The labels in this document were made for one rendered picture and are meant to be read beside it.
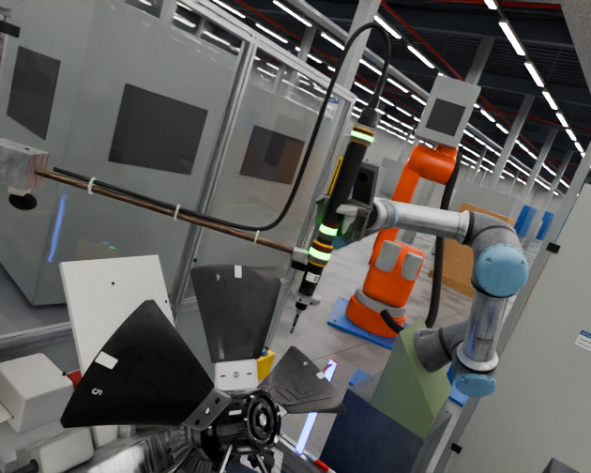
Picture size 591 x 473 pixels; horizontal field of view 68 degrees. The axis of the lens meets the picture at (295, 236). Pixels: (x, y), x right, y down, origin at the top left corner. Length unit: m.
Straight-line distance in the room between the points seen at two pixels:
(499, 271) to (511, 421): 1.73
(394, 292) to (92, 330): 4.04
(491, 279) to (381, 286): 3.68
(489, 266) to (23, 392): 1.18
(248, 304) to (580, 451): 2.15
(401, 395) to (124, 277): 0.95
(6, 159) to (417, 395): 1.28
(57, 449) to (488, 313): 1.01
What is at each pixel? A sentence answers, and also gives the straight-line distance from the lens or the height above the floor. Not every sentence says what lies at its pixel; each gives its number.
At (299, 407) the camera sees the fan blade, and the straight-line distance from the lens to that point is 1.09.
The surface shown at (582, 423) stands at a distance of 2.78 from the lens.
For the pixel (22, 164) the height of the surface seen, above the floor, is 1.56.
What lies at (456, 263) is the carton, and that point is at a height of 0.46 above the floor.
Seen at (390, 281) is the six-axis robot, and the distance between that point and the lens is 4.79.
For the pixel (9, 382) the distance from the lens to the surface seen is 1.36.
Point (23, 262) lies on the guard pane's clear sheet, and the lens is 1.36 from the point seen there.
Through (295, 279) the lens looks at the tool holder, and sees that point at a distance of 0.90.
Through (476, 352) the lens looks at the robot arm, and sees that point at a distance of 1.38.
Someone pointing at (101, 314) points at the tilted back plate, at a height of 1.27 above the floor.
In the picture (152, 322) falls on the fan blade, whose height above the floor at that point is 1.40.
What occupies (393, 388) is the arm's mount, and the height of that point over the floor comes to 1.10.
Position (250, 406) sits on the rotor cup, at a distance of 0.91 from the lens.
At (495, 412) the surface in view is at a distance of 2.80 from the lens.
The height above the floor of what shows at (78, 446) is 1.15.
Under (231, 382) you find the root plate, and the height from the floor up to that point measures 1.24.
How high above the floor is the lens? 1.77
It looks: 13 degrees down
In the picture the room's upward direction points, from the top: 19 degrees clockwise
